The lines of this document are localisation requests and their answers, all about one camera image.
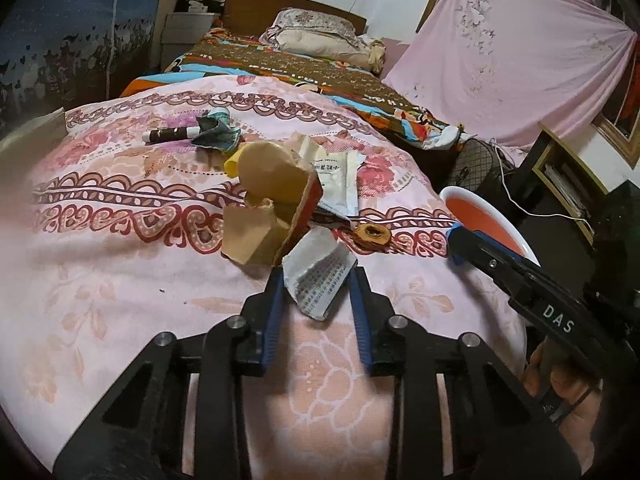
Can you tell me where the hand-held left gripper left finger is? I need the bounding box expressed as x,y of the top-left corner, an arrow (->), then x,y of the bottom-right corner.
54,266 -> 287,480

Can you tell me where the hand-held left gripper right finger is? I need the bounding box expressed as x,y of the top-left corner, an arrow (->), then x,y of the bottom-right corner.
350,266 -> 577,480

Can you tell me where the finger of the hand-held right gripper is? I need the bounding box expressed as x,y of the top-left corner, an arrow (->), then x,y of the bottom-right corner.
446,223 -> 543,306

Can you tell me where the red basin with white rim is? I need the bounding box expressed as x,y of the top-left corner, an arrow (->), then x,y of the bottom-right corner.
439,186 -> 541,268

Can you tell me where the white printed paper wrapper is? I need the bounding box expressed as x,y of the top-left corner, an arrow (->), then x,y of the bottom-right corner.
282,226 -> 359,322

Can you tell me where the brown dried ring scrap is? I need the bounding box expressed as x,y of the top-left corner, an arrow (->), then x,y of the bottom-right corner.
352,224 -> 392,250

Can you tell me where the person's right hand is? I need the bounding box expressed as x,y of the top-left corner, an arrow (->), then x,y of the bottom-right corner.
522,342 -> 603,442

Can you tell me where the checked dark bag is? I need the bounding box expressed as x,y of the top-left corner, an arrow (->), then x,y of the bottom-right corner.
449,136 -> 507,192

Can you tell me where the stack of papers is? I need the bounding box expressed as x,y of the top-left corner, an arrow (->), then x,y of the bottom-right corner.
542,161 -> 590,219

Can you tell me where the wooden shelf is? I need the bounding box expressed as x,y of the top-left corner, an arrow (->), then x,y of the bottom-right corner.
529,122 -> 615,242

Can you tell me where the white sachet packet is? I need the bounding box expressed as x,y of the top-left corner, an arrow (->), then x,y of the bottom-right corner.
299,136 -> 362,217

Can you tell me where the torn brown cardboard box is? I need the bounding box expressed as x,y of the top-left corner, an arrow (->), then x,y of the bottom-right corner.
221,141 -> 324,267

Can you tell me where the pink floral blanket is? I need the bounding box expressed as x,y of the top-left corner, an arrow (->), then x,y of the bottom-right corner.
0,74 -> 529,480

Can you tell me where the yellow plastic cap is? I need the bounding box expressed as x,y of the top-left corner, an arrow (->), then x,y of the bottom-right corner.
224,146 -> 249,179

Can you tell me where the wooden framed barred window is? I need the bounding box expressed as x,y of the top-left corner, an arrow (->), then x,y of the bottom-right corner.
415,0 -> 640,157

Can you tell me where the pink hanging sheet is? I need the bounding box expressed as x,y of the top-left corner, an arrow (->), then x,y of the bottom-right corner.
382,0 -> 639,150

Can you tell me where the brown tube with white cap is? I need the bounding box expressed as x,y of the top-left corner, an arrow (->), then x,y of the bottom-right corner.
143,127 -> 202,145

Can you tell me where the small beige cushion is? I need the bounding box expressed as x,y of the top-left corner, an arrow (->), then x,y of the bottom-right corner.
366,39 -> 389,74

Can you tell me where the brown colourful patterned quilt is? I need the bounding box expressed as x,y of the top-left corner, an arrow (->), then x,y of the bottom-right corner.
120,26 -> 475,152

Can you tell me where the floral pillow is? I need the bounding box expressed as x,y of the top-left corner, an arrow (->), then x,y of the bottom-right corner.
259,7 -> 369,59

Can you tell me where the white nightstand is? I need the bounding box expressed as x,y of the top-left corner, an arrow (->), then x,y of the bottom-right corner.
160,10 -> 224,74

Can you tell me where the wooden headboard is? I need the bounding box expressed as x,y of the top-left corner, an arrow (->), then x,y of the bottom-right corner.
220,0 -> 368,37

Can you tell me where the dark cloth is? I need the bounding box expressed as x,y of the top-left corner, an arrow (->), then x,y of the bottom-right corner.
176,0 -> 222,14

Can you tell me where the blue wardrobe cover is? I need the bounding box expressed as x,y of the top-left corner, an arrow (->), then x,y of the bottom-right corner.
0,0 -> 172,128

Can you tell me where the white cable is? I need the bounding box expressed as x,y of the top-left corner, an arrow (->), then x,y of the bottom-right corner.
491,139 -> 595,222

